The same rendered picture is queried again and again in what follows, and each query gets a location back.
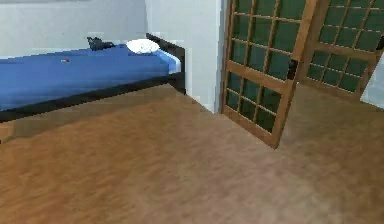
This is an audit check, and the black door handle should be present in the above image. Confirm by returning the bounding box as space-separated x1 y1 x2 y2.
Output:
287 59 299 81

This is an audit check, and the white pillow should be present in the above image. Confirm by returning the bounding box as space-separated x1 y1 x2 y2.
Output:
125 38 162 55

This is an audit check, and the wooden door with green panes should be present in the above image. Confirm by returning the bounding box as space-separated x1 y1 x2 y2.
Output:
298 0 384 100
219 0 320 150

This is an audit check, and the blue bed with black frame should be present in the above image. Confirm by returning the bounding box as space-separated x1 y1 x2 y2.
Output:
0 32 187 124

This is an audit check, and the black lumpy object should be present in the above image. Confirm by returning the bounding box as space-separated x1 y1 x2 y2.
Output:
86 36 116 52

